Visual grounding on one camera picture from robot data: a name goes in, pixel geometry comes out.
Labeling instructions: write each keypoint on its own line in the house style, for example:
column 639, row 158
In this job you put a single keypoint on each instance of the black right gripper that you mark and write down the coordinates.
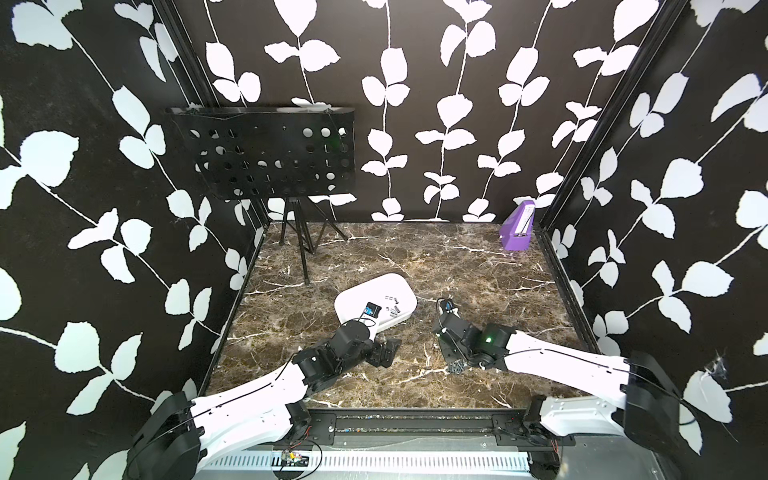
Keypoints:
column 448, row 356

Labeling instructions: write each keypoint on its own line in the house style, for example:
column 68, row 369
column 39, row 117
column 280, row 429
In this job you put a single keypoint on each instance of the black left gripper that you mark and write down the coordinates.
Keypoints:
column 387, row 358

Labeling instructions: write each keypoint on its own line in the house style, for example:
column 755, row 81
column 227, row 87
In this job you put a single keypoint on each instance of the pile of chrome sockets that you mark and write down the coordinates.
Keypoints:
column 457, row 367

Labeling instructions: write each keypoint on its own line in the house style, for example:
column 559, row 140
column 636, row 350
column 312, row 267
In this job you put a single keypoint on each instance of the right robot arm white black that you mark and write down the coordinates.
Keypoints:
column 632, row 397

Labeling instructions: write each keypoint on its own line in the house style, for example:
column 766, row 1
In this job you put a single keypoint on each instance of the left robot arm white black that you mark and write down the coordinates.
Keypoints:
column 183, row 435

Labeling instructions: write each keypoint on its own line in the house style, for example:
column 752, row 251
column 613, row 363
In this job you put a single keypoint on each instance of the white plastic storage tray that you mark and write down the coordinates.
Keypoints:
column 380, row 303

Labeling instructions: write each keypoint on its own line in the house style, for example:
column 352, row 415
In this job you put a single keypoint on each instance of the purple stapler box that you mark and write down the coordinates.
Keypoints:
column 516, row 231

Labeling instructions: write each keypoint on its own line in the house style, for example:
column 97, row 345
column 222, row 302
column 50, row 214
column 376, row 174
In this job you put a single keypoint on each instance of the black music stand tripod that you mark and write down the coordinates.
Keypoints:
column 295, row 218

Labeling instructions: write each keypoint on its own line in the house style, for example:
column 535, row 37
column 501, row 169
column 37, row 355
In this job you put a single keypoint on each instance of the black perforated music stand desk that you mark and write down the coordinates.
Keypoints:
column 248, row 153

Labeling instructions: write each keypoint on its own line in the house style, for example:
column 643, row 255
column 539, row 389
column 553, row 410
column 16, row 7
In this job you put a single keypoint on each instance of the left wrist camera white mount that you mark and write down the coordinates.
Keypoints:
column 370, row 315

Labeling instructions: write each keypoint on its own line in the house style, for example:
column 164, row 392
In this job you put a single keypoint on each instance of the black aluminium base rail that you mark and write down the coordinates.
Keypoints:
column 581, row 456

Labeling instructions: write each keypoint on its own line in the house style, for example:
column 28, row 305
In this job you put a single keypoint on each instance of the white ribbed cable duct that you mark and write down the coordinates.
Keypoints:
column 410, row 462

